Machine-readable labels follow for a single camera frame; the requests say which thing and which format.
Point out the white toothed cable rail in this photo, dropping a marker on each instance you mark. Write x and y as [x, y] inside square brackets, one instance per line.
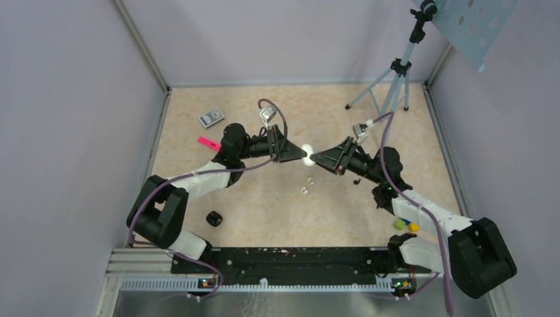
[195, 285]

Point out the white earbud charging case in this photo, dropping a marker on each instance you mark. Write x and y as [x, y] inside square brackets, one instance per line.
[307, 161]

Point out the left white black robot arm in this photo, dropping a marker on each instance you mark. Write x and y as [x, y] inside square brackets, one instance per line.
[158, 213]

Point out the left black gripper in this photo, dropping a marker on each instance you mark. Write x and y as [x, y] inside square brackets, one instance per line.
[290, 152]

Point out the light blue tripod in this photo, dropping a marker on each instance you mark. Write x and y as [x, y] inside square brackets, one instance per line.
[399, 88]

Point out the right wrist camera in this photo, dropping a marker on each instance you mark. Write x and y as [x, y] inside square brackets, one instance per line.
[361, 133]

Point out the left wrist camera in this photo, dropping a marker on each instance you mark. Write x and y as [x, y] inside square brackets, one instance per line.
[267, 114]

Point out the playing card deck box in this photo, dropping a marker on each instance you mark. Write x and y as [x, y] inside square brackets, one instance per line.
[211, 118]

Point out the black earbud case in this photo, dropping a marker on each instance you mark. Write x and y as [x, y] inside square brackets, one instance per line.
[214, 218]

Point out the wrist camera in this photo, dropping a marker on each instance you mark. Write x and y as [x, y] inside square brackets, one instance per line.
[361, 133]
[267, 114]

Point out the yellow cube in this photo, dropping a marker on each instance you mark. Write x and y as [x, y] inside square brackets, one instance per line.
[412, 227]

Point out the perforated blue metal panel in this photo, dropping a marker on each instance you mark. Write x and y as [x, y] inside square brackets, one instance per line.
[471, 27]

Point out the green cube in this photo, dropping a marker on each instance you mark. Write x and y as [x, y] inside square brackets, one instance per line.
[400, 224]

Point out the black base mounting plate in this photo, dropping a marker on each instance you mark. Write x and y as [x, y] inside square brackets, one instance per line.
[314, 266]

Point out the pink marker piece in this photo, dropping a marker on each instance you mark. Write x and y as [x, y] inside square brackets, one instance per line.
[215, 146]

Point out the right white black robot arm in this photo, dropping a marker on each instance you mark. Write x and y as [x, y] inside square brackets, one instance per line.
[470, 252]

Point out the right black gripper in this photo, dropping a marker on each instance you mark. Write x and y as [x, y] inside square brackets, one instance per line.
[330, 158]

